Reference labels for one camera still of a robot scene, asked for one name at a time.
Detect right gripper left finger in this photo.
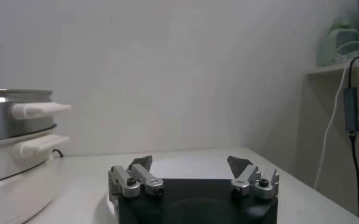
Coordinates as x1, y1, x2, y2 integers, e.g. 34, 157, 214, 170
107, 155, 165, 202

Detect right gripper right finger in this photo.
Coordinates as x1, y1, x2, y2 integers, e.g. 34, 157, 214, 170
226, 155, 280, 200

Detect white oval plate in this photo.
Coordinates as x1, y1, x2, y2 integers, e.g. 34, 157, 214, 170
101, 157, 238, 220

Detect white electric pot base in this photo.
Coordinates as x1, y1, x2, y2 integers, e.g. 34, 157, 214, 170
0, 124, 71, 224

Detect white shelf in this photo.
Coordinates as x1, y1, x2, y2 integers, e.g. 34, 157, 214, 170
305, 57, 359, 76

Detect light green box device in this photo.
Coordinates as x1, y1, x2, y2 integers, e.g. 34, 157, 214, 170
315, 19, 359, 68

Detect white wall cable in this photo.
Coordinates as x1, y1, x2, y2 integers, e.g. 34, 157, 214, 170
314, 40, 359, 190

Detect black cable with adapter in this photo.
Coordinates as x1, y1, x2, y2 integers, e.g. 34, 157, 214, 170
343, 52, 359, 219

